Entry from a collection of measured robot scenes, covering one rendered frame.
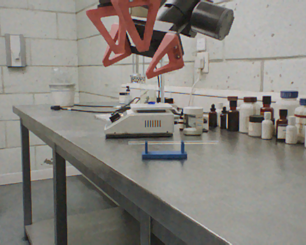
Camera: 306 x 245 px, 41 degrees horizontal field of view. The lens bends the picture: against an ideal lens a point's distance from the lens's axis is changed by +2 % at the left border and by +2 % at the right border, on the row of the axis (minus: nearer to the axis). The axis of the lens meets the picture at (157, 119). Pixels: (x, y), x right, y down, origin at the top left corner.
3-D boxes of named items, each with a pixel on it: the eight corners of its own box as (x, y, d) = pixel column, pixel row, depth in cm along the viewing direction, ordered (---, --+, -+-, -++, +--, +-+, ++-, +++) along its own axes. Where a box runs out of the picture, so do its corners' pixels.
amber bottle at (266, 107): (266, 129, 128) (268, 95, 127) (276, 131, 124) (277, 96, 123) (255, 130, 126) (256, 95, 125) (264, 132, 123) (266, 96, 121)
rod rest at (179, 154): (141, 159, 86) (141, 142, 86) (141, 155, 90) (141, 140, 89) (187, 158, 86) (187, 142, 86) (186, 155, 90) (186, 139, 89)
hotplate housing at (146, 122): (104, 138, 112) (103, 110, 111) (106, 131, 125) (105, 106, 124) (182, 136, 114) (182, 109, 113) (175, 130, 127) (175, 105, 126)
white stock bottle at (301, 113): (302, 138, 111) (304, 97, 109) (325, 142, 106) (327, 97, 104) (288, 141, 107) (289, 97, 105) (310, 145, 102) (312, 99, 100)
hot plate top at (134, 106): (131, 110, 113) (131, 106, 113) (130, 106, 125) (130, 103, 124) (173, 109, 114) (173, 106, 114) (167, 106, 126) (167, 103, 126)
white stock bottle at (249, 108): (234, 132, 123) (235, 96, 121) (247, 129, 127) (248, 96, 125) (251, 134, 118) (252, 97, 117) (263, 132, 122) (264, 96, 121)
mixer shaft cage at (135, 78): (133, 83, 155) (132, 17, 152) (127, 83, 161) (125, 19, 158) (149, 83, 158) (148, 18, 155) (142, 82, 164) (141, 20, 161)
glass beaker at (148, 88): (160, 106, 120) (160, 79, 119) (150, 107, 116) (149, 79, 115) (145, 104, 124) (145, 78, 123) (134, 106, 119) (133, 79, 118)
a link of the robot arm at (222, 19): (183, 33, 86) (197, -8, 83) (233, 51, 82) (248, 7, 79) (157, 30, 76) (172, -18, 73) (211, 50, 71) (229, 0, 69)
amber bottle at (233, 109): (241, 130, 126) (242, 99, 124) (233, 131, 123) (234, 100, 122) (231, 129, 129) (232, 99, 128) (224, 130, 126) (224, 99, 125)
